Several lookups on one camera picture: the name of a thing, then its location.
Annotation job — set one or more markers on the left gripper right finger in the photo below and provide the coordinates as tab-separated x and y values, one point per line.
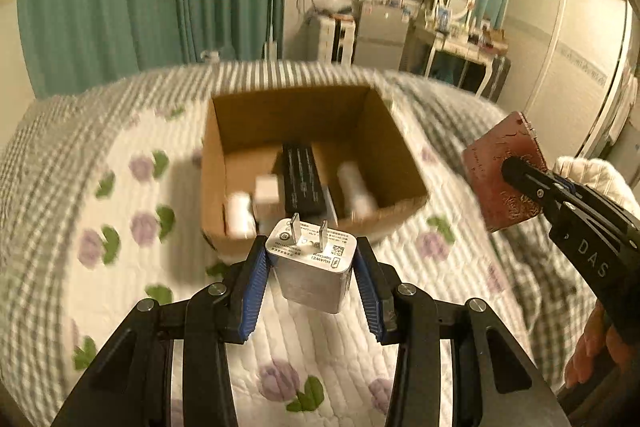
494	382

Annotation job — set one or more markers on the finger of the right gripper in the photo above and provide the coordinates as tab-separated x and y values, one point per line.
530	186

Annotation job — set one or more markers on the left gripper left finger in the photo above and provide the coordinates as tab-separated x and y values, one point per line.
128	383

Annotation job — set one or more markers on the white power adapter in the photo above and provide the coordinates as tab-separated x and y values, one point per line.
313	263

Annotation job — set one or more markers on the black remote control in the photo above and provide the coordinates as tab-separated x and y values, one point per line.
302	187

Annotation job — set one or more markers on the person's right hand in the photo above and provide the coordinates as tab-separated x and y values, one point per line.
596	338

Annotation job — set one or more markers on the white padded garment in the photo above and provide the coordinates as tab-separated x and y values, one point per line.
601	176

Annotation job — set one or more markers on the dark suitcase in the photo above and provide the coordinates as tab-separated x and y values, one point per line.
499	71

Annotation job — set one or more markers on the floral quilted white mat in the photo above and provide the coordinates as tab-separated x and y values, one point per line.
295	185

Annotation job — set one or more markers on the white louvred wardrobe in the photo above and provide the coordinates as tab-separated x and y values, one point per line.
568	58

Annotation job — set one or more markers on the white dressing table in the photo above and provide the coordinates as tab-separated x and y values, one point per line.
468	52

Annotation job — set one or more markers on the grey checkered bed cover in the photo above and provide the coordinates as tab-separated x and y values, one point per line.
100	207

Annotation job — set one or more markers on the white cylindrical bottle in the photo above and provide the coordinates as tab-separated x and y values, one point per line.
359	202

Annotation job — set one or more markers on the white charger block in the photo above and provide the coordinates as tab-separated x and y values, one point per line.
256	213

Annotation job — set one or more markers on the small grey refrigerator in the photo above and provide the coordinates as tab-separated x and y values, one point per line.
381	35

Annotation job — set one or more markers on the open cardboard box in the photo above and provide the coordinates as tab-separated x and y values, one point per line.
334	147

